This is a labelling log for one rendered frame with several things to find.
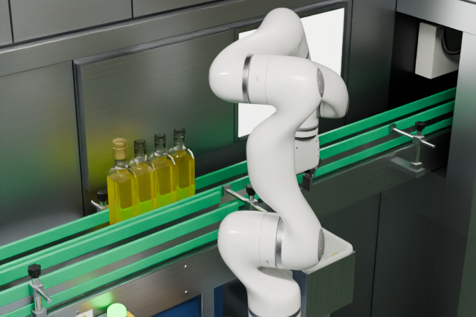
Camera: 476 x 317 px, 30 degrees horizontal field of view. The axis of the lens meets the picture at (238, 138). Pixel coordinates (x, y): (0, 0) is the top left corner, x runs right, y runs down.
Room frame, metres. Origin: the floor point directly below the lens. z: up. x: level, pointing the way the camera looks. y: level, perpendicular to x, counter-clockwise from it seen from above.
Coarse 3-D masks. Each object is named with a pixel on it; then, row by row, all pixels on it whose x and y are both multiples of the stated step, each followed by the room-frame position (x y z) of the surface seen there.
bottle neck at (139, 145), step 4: (136, 140) 1.96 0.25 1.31; (140, 140) 1.96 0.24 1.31; (144, 140) 1.96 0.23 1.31; (136, 144) 1.94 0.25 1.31; (140, 144) 1.94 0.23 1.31; (144, 144) 1.95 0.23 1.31; (136, 148) 1.94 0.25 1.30; (140, 148) 1.94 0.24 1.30; (144, 148) 1.94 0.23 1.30; (136, 152) 1.94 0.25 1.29; (140, 152) 1.94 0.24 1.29; (144, 152) 1.94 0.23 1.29; (136, 156) 1.94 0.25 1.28; (140, 156) 1.94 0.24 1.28; (144, 156) 1.94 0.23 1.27; (136, 160) 1.94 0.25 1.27; (140, 160) 1.94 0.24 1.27; (144, 160) 1.94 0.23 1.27
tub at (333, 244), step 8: (328, 232) 2.03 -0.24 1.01; (328, 240) 2.02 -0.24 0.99; (336, 240) 2.00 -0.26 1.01; (328, 248) 2.02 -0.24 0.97; (336, 248) 2.00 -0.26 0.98; (344, 248) 1.98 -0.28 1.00; (352, 248) 1.96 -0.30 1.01; (328, 256) 2.01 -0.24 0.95; (336, 256) 1.92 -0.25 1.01; (344, 256) 1.93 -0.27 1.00; (320, 264) 1.88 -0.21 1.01
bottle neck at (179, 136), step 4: (176, 128) 2.03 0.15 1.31; (180, 128) 2.03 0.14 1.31; (176, 132) 2.01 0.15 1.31; (180, 132) 2.01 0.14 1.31; (184, 132) 2.02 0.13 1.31; (176, 136) 2.01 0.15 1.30; (180, 136) 2.01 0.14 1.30; (184, 136) 2.02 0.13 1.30; (176, 140) 2.01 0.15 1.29; (180, 140) 2.01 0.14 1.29; (184, 140) 2.02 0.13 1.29; (176, 144) 2.01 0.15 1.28; (180, 144) 2.01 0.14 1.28; (184, 144) 2.02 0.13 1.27; (176, 148) 2.01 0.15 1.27; (180, 148) 2.01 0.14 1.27; (184, 148) 2.01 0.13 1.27
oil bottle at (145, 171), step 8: (136, 168) 1.92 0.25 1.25; (144, 168) 1.93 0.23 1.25; (152, 168) 1.94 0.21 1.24; (144, 176) 1.93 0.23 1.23; (152, 176) 1.94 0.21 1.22; (144, 184) 1.93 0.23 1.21; (152, 184) 1.94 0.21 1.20; (144, 192) 1.93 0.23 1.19; (152, 192) 1.94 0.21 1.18; (144, 200) 1.92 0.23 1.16; (152, 200) 1.94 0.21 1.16; (144, 208) 1.92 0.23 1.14; (152, 208) 1.94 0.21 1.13
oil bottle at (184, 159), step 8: (168, 152) 2.02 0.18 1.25; (176, 152) 2.00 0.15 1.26; (184, 152) 2.01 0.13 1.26; (192, 152) 2.02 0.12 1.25; (176, 160) 1.99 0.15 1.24; (184, 160) 2.00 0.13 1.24; (192, 160) 2.01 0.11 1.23; (176, 168) 1.99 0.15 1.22; (184, 168) 2.00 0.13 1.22; (192, 168) 2.01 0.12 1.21; (176, 176) 1.99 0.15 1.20; (184, 176) 2.00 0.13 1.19; (192, 176) 2.01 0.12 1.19; (176, 184) 1.99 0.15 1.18; (184, 184) 2.00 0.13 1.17; (192, 184) 2.01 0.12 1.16; (176, 192) 1.99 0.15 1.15; (184, 192) 2.00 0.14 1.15; (192, 192) 2.01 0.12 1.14; (176, 200) 1.99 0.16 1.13
